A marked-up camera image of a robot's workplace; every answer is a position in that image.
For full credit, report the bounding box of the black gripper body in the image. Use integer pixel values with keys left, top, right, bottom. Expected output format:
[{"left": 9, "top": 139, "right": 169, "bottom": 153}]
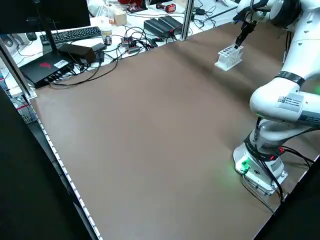
[{"left": 241, "top": 20, "right": 257, "bottom": 36}]

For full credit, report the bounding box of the white test tube rack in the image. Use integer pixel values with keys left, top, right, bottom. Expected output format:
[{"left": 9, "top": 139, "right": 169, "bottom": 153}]
[{"left": 214, "top": 44, "right": 244, "bottom": 73}]

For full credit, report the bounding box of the long metal rod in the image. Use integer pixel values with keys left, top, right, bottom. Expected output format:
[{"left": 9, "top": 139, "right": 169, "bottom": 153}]
[{"left": 199, "top": 6, "right": 238, "bottom": 24}]

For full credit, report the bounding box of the black power adapter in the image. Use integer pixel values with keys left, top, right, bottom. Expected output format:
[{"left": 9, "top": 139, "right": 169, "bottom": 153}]
[
  {"left": 158, "top": 16, "right": 183, "bottom": 35},
  {"left": 143, "top": 18, "right": 173, "bottom": 36}
]

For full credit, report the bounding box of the red and black tool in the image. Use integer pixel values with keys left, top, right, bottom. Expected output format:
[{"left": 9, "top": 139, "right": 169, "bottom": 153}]
[{"left": 156, "top": 2, "right": 177, "bottom": 13}]

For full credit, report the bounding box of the usb hub with plugs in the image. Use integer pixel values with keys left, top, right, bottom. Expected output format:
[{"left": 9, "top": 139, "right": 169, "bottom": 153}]
[{"left": 121, "top": 34, "right": 152, "bottom": 54}]

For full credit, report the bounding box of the red and black object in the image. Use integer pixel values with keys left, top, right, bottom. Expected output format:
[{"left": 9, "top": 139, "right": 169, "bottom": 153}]
[{"left": 117, "top": 0, "right": 149, "bottom": 13}]

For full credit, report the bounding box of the wooden block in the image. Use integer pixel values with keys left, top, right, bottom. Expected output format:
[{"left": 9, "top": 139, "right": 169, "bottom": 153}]
[{"left": 113, "top": 11, "right": 128, "bottom": 26}]

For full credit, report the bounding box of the paper cup with portrait print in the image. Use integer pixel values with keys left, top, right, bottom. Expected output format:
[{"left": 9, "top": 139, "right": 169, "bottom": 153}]
[{"left": 100, "top": 26, "right": 113, "bottom": 46}]

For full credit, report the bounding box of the white plastic bag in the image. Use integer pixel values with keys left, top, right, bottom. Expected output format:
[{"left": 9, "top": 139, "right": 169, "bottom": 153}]
[{"left": 87, "top": 0, "right": 111, "bottom": 18}]

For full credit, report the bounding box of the black rectangular box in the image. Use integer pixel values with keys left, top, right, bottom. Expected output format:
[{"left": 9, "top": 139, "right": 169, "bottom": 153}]
[{"left": 57, "top": 42, "right": 96, "bottom": 65}]

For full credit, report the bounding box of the black keyboard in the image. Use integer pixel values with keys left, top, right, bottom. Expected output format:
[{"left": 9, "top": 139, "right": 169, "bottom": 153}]
[{"left": 39, "top": 26, "right": 103, "bottom": 44}]

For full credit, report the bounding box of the black monitor stand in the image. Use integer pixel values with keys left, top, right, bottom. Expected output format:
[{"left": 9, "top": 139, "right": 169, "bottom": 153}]
[{"left": 34, "top": 0, "right": 60, "bottom": 55}]

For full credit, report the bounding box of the black computer monitor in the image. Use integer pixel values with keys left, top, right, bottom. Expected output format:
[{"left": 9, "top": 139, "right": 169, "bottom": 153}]
[{"left": 0, "top": 0, "right": 91, "bottom": 35}]

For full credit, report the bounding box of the black computer with red logo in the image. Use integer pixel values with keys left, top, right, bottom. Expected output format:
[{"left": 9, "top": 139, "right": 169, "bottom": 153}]
[{"left": 19, "top": 53, "right": 76, "bottom": 89}]

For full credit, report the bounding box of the aluminium frame post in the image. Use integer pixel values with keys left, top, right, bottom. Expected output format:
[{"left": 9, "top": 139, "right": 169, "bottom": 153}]
[
  {"left": 0, "top": 41, "right": 38, "bottom": 99},
  {"left": 181, "top": 0, "right": 194, "bottom": 41}
]

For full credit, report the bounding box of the black arm base cable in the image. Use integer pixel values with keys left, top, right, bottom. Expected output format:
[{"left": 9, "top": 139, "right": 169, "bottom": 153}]
[{"left": 239, "top": 146, "right": 315, "bottom": 213}]

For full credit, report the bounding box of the long black cable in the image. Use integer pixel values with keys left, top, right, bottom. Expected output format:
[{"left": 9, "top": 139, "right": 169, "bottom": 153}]
[{"left": 48, "top": 49, "right": 120, "bottom": 87}]

